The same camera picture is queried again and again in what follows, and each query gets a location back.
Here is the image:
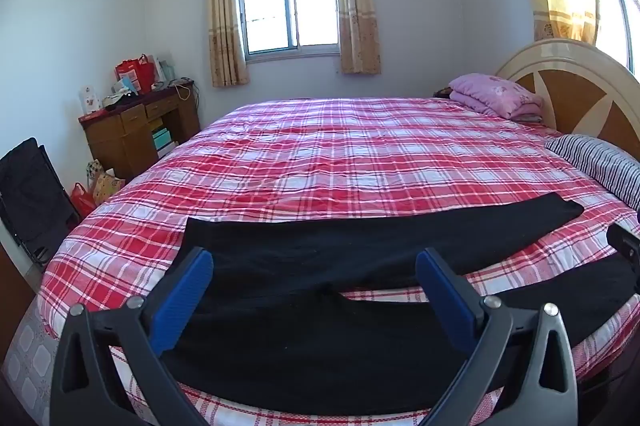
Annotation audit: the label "wooden bed headboard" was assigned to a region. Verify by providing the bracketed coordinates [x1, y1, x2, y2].
[494, 38, 640, 144]

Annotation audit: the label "red gift bag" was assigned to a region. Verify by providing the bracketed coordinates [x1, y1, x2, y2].
[115, 54, 157, 94]

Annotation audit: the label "stack of small boxes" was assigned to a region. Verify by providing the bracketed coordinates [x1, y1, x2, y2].
[150, 118, 177, 158]

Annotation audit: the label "patterned gift bag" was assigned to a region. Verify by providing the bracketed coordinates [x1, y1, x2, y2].
[86, 159, 126, 207]

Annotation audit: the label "striped pillow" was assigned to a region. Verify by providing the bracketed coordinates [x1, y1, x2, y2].
[544, 134, 640, 212]

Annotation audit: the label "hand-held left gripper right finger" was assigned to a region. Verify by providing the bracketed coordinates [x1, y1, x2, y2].
[415, 247, 581, 426]

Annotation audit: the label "red plaid bed sheet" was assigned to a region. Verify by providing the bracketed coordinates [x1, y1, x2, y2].
[40, 97, 640, 426]

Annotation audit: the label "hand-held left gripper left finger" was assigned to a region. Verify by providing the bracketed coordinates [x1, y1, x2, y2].
[49, 247, 215, 426]

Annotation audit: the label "white printed box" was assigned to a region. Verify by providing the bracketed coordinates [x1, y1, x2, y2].
[79, 86, 103, 114]

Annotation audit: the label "blue tissue box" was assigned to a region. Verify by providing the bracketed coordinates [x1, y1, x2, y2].
[112, 73, 139, 95]

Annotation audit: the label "brown wooden door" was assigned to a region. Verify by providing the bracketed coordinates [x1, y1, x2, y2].
[0, 236, 37, 347]

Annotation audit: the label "black folding chair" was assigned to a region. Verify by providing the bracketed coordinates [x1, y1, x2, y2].
[0, 137, 81, 264]

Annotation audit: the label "grey patterned mattress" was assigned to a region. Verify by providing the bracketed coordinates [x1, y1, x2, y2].
[0, 296, 71, 426]

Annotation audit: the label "large bright window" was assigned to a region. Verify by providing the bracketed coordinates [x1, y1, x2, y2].
[592, 0, 640, 77]

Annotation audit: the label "pink folded blanket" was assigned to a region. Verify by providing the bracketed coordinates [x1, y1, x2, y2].
[448, 73, 545, 123]

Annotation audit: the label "red plastic bag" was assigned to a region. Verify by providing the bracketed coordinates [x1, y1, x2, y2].
[70, 182, 97, 219]

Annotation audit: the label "wooden desk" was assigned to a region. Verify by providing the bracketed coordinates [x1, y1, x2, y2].
[78, 80, 202, 182]

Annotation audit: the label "black pants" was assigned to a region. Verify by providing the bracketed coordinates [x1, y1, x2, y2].
[160, 192, 640, 414]

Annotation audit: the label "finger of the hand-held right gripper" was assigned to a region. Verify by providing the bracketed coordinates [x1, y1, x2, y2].
[606, 222, 640, 294]

